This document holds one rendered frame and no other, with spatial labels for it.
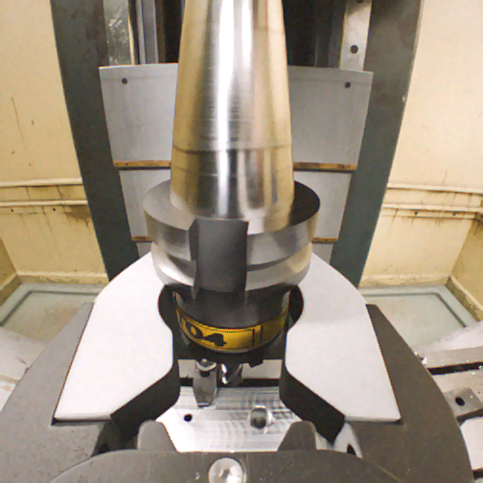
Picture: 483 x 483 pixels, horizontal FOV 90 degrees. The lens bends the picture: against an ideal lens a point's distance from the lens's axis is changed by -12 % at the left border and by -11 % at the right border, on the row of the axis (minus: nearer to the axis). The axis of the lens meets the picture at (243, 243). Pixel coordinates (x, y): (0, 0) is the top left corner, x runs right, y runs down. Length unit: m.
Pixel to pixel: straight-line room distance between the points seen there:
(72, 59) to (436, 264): 1.45
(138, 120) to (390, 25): 0.49
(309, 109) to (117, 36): 0.35
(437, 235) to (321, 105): 0.93
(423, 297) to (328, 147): 1.04
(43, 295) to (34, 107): 0.79
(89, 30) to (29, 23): 0.52
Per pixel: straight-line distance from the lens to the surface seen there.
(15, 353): 1.06
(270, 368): 0.58
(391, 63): 0.64
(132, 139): 0.56
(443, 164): 1.21
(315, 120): 0.54
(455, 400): 0.59
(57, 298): 1.41
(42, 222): 1.29
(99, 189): 0.67
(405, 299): 1.40
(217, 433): 0.41
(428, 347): 1.06
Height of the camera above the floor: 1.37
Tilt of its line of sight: 30 degrees down
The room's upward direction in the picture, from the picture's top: 1 degrees clockwise
